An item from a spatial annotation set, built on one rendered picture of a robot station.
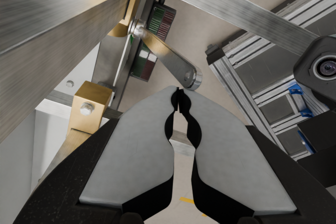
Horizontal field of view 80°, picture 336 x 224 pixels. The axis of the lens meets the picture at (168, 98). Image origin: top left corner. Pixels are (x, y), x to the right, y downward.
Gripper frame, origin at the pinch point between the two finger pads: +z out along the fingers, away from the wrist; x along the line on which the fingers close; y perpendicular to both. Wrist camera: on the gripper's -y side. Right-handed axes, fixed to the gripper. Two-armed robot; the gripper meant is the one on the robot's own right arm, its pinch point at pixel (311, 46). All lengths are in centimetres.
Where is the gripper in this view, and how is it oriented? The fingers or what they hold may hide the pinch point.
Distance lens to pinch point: 36.9
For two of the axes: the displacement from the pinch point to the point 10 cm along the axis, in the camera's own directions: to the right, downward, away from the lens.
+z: 0.3, -5.5, 8.4
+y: 9.2, 3.3, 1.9
